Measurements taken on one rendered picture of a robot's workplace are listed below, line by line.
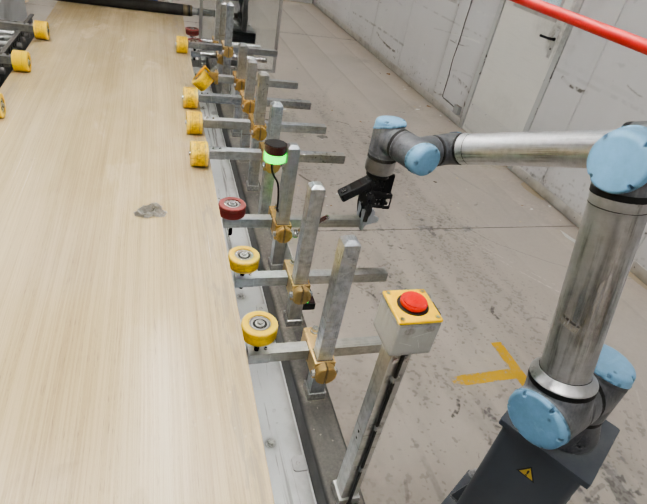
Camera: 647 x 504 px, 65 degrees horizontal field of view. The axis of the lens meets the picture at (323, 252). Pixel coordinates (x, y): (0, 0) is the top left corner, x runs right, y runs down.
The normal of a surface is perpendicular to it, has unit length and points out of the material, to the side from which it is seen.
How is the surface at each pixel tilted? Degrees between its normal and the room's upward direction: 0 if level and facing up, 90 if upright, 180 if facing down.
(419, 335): 90
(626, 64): 90
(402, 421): 0
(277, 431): 0
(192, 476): 0
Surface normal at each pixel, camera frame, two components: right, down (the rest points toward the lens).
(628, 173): -0.79, 0.10
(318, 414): 0.17, -0.80
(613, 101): -0.94, 0.04
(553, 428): -0.81, 0.30
